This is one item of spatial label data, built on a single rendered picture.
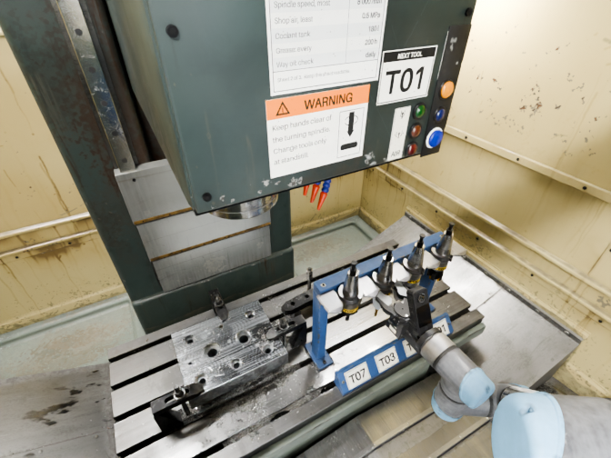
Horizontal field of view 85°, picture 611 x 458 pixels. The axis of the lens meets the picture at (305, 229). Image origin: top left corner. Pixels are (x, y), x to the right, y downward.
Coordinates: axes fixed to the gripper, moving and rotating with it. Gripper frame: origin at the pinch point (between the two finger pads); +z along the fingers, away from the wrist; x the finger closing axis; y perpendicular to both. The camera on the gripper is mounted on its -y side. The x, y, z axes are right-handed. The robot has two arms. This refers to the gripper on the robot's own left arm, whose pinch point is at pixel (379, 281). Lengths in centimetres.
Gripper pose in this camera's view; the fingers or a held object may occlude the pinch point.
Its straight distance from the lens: 96.7
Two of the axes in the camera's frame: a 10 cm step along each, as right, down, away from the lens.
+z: -4.8, -5.5, 6.9
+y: -0.2, 7.9, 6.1
